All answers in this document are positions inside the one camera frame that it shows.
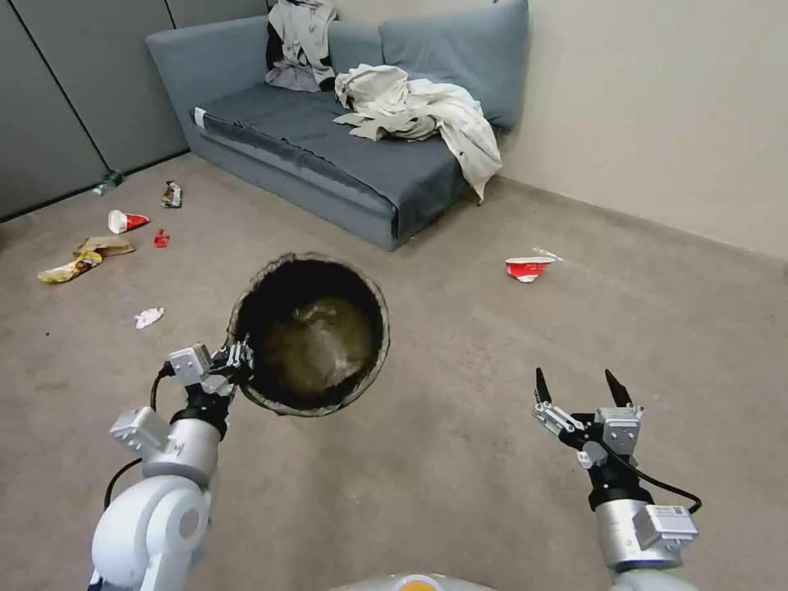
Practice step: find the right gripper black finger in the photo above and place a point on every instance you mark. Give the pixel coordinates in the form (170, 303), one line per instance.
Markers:
(619, 391)
(557, 421)

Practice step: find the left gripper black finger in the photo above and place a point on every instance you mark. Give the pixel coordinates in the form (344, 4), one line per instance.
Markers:
(223, 382)
(241, 356)

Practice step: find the dark round trash can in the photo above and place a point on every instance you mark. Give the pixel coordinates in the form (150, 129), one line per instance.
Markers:
(320, 345)

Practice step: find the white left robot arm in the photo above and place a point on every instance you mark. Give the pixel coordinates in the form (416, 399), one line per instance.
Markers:
(154, 523)

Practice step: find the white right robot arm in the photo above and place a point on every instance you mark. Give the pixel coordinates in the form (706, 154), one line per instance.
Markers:
(622, 535)

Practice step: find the white crumpled tissue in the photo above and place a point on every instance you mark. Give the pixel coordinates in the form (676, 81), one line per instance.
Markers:
(149, 317)

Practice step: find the small red scrap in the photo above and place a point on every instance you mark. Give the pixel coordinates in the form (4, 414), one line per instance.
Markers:
(161, 238)

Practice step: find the crushed red paper cup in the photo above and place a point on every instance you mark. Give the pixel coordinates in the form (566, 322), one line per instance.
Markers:
(526, 269)

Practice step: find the clear plastic wrapper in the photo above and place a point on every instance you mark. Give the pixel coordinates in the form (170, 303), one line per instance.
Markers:
(548, 253)

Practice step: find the brown paper bag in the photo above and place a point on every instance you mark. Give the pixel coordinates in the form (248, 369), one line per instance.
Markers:
(108, 246)

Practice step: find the brown snack wrapper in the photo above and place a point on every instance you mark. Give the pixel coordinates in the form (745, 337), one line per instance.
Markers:
(172, 194)

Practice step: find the red and white paper cup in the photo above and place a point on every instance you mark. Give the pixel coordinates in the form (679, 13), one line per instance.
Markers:
(126, 221)

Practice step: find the yellow snack wrapper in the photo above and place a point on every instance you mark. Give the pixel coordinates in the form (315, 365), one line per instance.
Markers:
(68, 269)

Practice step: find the white robot front shell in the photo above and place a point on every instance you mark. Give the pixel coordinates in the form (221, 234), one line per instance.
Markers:
(412, 582)

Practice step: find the green plastic bottle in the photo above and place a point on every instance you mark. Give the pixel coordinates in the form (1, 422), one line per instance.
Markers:
(111, 180)

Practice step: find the blue-grey sofa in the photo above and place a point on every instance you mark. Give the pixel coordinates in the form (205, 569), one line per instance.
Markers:
(369, 166)

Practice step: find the white sofa tag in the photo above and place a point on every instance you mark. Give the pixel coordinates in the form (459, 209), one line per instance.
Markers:
(200, 117)

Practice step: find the beige crumpled garment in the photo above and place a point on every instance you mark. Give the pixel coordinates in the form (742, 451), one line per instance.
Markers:
(431, 104)

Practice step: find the beige and black garment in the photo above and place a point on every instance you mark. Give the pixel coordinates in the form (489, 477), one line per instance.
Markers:
(301, 37)

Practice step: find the small blue-grey sofa cushion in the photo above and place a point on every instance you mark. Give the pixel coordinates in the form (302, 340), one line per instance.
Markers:
(357, 46)

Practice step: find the large blue-grey sofa cushion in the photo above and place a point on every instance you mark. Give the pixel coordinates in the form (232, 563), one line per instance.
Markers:
(455, 55)

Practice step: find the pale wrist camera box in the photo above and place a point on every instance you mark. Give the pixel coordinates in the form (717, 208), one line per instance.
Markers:
(188, 363)
(620, 431)

